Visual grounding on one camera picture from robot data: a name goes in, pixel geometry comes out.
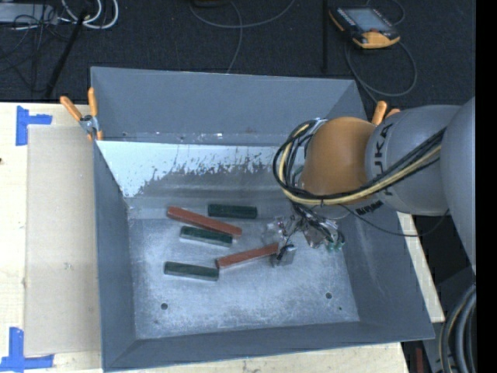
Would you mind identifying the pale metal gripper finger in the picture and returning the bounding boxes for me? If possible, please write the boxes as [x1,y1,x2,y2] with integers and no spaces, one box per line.
[262,215,291,245]
[270,245,297,268]

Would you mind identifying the red-brown block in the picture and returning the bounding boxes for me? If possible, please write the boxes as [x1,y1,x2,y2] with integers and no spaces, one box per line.
[214,242,281,270]
[166,205,244,239]

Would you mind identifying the dark green flat block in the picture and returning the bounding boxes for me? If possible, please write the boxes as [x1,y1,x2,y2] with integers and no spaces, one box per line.
[163,260,221,283]
[207,203,259,220]
[179,225,235,248]

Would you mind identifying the grey metal bin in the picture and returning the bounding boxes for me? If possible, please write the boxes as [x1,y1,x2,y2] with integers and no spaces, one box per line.
[89,66,436,372]

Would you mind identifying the pale wood flat board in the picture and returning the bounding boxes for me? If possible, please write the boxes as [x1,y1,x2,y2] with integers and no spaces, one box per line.
[23,124,103,357]

